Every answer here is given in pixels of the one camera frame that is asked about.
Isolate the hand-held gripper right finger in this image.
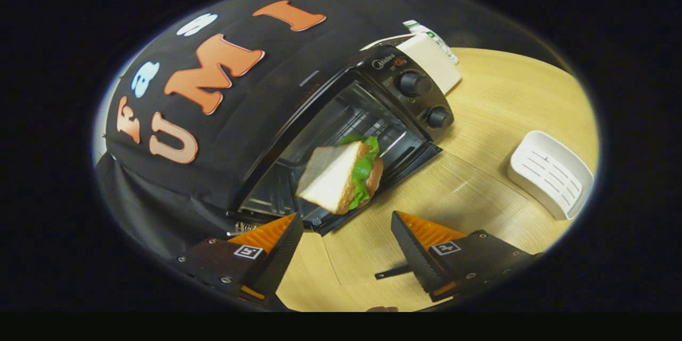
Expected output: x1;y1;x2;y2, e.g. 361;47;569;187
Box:
391;210;544;302

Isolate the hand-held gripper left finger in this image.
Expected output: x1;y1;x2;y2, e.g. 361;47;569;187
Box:
173;212;304;307

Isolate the lettuce sandwich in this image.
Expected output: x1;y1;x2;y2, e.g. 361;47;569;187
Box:
296;134;384;215

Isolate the black toaster oven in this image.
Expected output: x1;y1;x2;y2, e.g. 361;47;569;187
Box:
226;45;529;286

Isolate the small white drink bottle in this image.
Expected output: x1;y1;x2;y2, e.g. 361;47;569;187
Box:
402;20;460;66

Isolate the white plastic tray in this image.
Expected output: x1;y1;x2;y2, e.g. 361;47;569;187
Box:
507;131;595;221

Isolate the white pop-up toaster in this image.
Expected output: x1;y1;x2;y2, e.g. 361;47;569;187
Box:
362;32;462;95

